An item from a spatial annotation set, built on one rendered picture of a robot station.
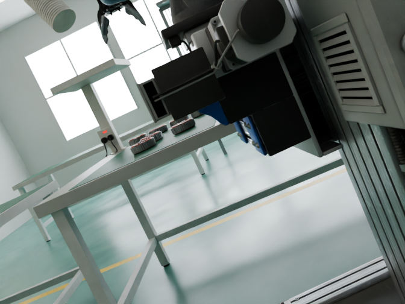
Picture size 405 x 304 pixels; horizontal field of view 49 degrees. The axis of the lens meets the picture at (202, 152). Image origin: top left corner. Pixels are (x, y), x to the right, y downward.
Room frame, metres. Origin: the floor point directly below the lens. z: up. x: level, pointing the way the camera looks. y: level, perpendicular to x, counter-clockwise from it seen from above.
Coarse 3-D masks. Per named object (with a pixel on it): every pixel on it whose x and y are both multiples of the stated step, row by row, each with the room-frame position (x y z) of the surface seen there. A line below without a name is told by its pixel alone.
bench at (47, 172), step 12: (168, 120) 4.83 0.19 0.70; (132, 132) 4.88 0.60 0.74; (84, 156) 4.97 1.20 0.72; (192, 156) 4.85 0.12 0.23; (204, 156) 5.62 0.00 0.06; (48, 168) 5.59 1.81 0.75; (60, 168) 5.01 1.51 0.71; (156, 168) 5.72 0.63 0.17; (24, 180) 5.25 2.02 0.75; (36, 180) 5.05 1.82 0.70; (24, 192) 5.12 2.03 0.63; (72, 204) 5.89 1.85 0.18; (36, 216) 5.12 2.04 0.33; (72, 216) 5.91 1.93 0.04; (48, 240) 5.12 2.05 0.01
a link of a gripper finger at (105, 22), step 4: (104, 16) 1.52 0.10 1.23; (104, 20) 1.52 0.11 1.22; (108, 20) 1.53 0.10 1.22; (104, 24) 1.53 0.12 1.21; (108, 24) 1.54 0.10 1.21; (100, 28) 1.53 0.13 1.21; (104, 28) 1.53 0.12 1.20; (104, 32) 1.53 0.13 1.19; (104, 36) 1.53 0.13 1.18; (104, 40) 1.53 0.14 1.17
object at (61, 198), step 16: (208, 128) 1.62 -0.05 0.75; (224, 128) 1.60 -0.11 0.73; (176, 144) 1.62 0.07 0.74; (192, 144) 1.61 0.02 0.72; (144, 160) 1.64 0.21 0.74; (160, 160) 1.63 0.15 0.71; (80, 176) 2.14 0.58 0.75; (112, 176) 1.66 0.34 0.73; (128, 176) 1.65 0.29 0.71; (64, 192) 1.71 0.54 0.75; (80, 192) 1.68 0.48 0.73; (96, 192) 1.67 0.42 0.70; (48, 208) 1.70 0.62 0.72
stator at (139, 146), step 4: (144, 140) 1.97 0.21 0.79; (148, 140) 1.90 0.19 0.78; (152, 140) 1.91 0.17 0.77; (136, 144) 1.96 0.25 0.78; (140, 144) 1.88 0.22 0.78; (144, 144) 1.88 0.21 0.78; (148, 144) 1.89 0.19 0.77; (152, 144) 1.90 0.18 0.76; (132, 148) 1.90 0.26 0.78; (136, 148) 1.89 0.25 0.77; (140, 148) 1.88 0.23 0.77; (144, 148) 1.88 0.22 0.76; (148, 148) 1.89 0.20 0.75; (132, 152) 1.92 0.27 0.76; (136, 152) 1.89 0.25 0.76; (140, 152) 1.89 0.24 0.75
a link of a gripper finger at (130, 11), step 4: (128, 8) 1.51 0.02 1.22; (132, 8) 1.53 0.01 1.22; (128, 12) 1.53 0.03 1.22; (132, 12) 1.53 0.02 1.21; (136, 12) 1.49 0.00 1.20; (136, 16) 1.53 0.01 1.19; (140, 16) 1.53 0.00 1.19; (140, 20) 1.53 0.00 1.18; (144, 20) 1.53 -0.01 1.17; (144, 24) 1.53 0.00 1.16
